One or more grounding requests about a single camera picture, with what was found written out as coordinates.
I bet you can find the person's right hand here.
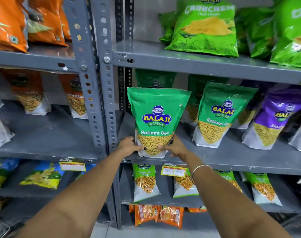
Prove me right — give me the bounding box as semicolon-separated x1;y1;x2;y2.
157;134;190;163

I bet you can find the large green snack pouch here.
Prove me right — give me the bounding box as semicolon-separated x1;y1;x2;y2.
127;87;192;159
135;69;177;89
181;74;229;125
192;82;259;149

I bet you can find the person's left hand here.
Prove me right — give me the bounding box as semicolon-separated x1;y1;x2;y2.
117;136;147;158

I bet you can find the silver bangle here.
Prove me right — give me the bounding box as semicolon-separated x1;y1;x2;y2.
191;164;213;184

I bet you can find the person's left forearm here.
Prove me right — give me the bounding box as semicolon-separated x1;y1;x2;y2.
16;149;131;238

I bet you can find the orange chips bag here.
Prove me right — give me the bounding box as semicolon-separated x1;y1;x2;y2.
0;0;29;53
21;0;69;47
58;0;72;42

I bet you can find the grey metal shelf rack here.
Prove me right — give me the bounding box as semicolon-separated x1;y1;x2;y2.
0;0;112;229
90;0;301;230

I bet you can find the light green chips bag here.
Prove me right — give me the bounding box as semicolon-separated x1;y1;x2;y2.
235;7;275;59
165;0;239;58
270;0;301;69
158;11;178;46

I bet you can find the person's right forearm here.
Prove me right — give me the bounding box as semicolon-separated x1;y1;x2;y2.
182;152;293;238

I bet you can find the blue yellow chips bag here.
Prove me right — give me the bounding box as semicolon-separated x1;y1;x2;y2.
19;161;65;190
0;157;21;189
76;163;97;179

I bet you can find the small green snack pouch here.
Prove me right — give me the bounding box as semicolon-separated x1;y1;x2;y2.
215;169;243;193
132;164;161;203
239;171;283;207
172;168;199;199

